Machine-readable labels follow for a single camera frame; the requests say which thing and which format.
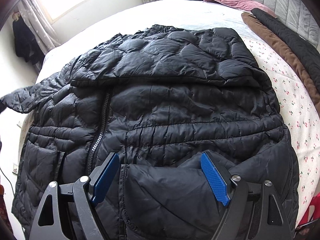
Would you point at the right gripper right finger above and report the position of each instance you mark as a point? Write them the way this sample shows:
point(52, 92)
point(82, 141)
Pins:
point(253, 211)

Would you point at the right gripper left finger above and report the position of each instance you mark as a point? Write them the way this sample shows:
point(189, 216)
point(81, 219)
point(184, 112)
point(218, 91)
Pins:
point(53, 219)

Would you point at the black quilted puffer jacket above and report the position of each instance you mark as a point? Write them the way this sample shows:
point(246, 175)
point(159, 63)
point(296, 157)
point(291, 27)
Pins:
point(155, 119)

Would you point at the dark clothes hanging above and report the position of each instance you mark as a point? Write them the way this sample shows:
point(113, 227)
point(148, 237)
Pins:
point(26, 45)

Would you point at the red plastic stool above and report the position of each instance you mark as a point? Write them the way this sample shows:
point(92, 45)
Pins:
point(311, 214)

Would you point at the cherry print white blanket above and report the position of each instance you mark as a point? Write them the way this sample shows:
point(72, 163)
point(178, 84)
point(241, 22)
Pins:
point(287, 92)

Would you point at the brown garment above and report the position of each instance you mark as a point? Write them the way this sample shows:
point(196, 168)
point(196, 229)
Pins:
point(285, 53)

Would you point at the black fleece garment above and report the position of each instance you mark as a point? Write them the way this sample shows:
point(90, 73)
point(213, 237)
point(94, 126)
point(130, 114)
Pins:
point(304, 50)

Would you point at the light blue bed sheet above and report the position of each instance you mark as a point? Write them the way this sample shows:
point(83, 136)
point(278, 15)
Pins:
point(185, 14)

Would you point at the patterned grey curtain left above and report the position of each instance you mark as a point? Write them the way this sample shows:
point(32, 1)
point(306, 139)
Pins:
point(36, 20)

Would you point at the grey padded headboard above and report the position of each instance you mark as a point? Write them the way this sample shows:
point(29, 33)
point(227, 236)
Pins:
point(295, 15)

